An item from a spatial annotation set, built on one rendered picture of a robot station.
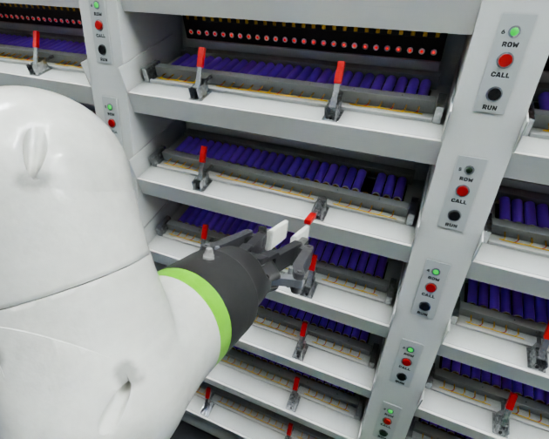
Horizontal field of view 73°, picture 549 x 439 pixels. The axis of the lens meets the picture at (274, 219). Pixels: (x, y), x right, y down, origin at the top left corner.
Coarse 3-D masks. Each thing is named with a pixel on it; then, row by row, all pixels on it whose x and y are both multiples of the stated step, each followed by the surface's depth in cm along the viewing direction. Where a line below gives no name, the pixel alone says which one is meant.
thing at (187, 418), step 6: (186, 414) 123; (186, 420) 125; (192, 420) 123; (198, 420) 122; (198, 426) 123; (204, 426) 122; (210, 426) 120; (210, 432) 122; (216, 432) 120; (222, 432) 119; (222, 438) 120; (228, 438) 119; (234, 438) 118
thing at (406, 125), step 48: (192, 48) 83; (240, 48) 80; (288, 48) 75; (336, 48) 72; (384, 48) 68; (432, 48) 66; (144, 96) 74; (192, 96) 70; (240, 96) 71; (288, 96) 68; (336, 96) 61; (384, 96) 62; (432, 96) 61; (336, 144) 64; (384, 144) 60; (432, 144) 57
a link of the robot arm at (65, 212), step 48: (0, 96) 18; (48, 96) 19; (0, 144) 17; (48, 144) 18; (96, 144) 20; (0, 192) 17; (48, 192) 18; (96, 192) 19; (0, 240) 17; (48, 240) 18; (96, 240) 19; (144, 240) 23; (0, 288) 17; (48, 288) 18
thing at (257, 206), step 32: (224, 128) 89; (160, 160) 87; (384, 160) 77; (160, 192) 84; (192, 192) 79; (224, 192) 78; (256, 192) 77; (416, 192) 74; (288, 224) 73; (320, 224) 70; (352, 224) 69; (384, 224) 69; (416, 224) 68; (384, 256) 69
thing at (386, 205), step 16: (176, 160) 86; (192, 160) 84; (208, 160) 82; (240, 176) 80; (256, 176) 78; (272, 176) 77; (288, 176) 77; (288, 192) 75; (304, 192) 76; (320, 192) 74; (336, 192) 72; (352, 192) 72; (352, 208) 71; (384, 208) 70; (400, 208) 68
